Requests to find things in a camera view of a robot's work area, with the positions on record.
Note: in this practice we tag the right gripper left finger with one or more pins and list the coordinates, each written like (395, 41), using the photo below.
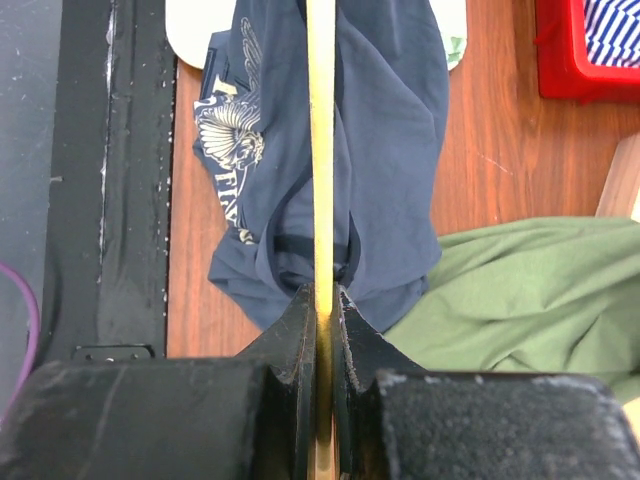
(250, 416)

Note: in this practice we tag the navy blue tank top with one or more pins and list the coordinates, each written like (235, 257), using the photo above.
(253, 137)

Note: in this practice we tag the yellow hanger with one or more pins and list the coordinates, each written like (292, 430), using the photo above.
(321, 33)

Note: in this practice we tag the olive green tank top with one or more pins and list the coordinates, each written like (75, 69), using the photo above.
(554, 294)

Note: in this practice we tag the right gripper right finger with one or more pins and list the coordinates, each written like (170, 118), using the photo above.
(397, 420)

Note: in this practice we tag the red plastic bin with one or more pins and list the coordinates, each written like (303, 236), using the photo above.
(564, 70)

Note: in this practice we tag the wooden clothes rack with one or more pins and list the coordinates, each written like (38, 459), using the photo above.
(620, 195)

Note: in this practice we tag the blue white striped garment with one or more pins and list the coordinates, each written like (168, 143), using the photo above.
(612, 32)

